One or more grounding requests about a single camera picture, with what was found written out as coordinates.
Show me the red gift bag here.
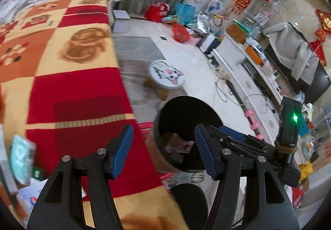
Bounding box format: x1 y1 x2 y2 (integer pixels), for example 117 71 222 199
144 1 170 22

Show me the blue shopping bag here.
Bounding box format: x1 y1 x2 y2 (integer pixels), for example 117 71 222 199
175 3 196 24

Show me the silver foil bag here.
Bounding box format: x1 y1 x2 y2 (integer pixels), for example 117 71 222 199
197 12 215 34

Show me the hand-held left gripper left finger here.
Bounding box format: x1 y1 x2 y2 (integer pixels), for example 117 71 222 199
26 124 134 230

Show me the yellow bag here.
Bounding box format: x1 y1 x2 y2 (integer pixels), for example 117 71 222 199
299 163 313 181

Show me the white cable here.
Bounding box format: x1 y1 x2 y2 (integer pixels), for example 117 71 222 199
215 77 275 114

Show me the white plastic bag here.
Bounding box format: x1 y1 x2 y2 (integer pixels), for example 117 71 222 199
207 0 224 16

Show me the white flat box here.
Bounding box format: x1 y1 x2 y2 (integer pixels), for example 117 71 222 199
112 10 130 34

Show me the white paper sheet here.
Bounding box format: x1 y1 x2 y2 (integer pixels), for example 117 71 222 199
17 178 87 220

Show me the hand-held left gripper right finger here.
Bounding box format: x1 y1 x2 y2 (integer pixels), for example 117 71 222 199
194 124 300 230

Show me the black trash bin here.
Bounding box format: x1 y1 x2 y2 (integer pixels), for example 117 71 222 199
154 96 223 172

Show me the white television cabinet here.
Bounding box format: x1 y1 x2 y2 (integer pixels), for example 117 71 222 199
209 31 331 215

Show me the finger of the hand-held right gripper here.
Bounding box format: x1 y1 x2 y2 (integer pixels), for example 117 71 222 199
207 125 278 162

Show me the orange box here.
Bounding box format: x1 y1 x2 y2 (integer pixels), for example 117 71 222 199
226 23 249 44
246 45 264 65

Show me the black television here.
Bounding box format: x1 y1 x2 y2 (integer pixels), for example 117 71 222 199
264 22 329 104

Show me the grey cloth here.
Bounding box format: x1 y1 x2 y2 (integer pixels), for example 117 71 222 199
262 22 320 85

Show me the small red wall decoration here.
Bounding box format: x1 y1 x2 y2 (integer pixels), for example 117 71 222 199
235 0 251 16

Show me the pink dumbbell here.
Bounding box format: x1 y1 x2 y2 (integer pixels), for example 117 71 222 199
244 110 265 140

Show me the red plastic bag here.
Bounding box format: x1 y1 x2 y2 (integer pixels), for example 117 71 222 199
172 23 191 44

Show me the red and orange printed blanket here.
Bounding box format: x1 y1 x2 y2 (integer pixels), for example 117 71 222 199
0 0 190 230

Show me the teal tissue packet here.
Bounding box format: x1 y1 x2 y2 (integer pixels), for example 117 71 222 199
10 135 37 184

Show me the black round seat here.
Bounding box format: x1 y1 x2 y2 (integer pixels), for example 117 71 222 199
169 184 209 230

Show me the dark blue box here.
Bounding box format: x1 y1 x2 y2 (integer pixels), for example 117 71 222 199
204 37 220 55

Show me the large red wall decoration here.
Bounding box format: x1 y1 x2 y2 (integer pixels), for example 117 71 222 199
309 9 331 66

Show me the pink printed wrapper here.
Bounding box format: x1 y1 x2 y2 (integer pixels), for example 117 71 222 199
163 133 194 154

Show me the round cat print stool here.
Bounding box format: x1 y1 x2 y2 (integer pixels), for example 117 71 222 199
143 60 186 101

